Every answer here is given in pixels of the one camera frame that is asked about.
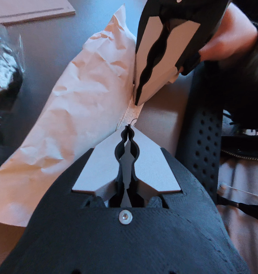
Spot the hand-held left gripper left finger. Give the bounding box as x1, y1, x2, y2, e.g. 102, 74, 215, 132
72, 125, 129, 208

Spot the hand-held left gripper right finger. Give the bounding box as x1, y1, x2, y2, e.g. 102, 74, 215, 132
129, 125, 181, 208

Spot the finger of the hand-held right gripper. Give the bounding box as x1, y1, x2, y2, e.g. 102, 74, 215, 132
134, 16, 164, 104
137, 20, 201, 106

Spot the large white paper bag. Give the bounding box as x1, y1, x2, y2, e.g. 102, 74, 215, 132
0, 4, 145, 227

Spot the clear zip bag green seal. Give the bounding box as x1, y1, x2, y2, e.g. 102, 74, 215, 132
0, 24, 26, 172

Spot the person's right forearm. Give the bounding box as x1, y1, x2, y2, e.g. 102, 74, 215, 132
204, 0, 258, 129

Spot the person's right hand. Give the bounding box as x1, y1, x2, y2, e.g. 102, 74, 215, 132
198, 3, 258, 63

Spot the black perforated chair armrest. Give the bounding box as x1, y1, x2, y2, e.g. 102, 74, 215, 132
176, 62, 224, 207

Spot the person's light grey clothing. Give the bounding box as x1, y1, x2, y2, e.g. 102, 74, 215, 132
217, 157, 258, 274

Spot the person's dark zip jacket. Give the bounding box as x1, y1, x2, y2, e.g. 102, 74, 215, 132
220, 128, 258, 162

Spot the open instruction booklet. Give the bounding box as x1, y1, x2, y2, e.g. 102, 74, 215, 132
0, 0, 76, 26

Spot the thin white cord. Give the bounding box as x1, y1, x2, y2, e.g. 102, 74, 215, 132
218, 182, 258, 194

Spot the black lanyard strap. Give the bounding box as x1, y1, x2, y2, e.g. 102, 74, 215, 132
217, 196, 258, 222

